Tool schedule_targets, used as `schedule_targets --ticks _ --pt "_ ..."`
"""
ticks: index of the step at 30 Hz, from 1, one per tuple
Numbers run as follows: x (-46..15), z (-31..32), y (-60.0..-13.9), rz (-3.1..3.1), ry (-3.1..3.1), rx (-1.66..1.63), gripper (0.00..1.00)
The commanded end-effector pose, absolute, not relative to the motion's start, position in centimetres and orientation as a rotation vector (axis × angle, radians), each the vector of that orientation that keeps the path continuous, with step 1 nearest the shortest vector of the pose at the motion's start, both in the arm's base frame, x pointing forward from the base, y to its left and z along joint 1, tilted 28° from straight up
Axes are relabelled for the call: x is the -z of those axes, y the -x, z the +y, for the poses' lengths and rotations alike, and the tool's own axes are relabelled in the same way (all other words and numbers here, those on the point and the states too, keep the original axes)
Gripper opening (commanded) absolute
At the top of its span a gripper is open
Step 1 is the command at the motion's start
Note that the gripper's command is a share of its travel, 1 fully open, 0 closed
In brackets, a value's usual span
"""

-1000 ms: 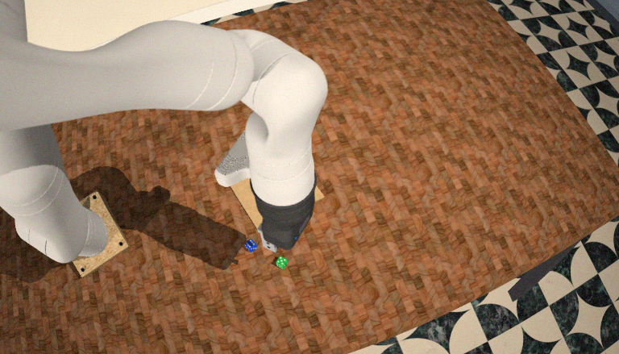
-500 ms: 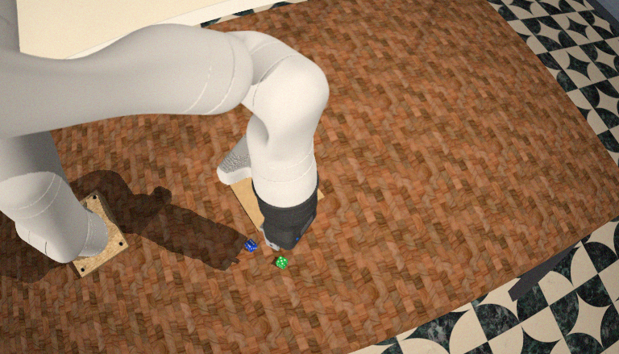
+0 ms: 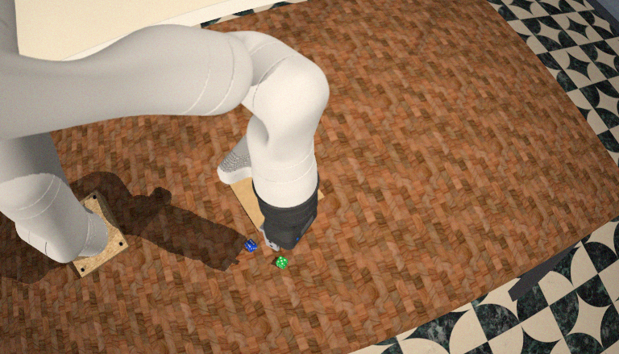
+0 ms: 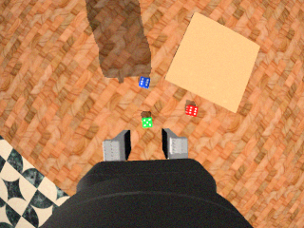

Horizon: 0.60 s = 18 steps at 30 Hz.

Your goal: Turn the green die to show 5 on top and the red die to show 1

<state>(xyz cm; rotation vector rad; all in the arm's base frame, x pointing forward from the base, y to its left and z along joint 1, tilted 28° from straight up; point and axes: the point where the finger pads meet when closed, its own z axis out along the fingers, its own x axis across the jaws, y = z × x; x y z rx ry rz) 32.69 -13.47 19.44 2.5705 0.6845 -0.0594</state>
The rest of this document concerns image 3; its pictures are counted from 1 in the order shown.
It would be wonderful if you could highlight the blue die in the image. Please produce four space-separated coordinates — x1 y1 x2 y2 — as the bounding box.
245 239 257 252

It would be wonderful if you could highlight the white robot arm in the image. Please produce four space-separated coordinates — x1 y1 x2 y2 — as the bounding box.
0 0 330 263

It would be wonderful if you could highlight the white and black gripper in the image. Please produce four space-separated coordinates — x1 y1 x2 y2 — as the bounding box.
217 133 320 251

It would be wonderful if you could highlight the tan square mat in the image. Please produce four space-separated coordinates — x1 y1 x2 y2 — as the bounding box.
230 177 324 232

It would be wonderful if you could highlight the green die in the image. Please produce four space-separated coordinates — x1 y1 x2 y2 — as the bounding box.
276 256 288 269

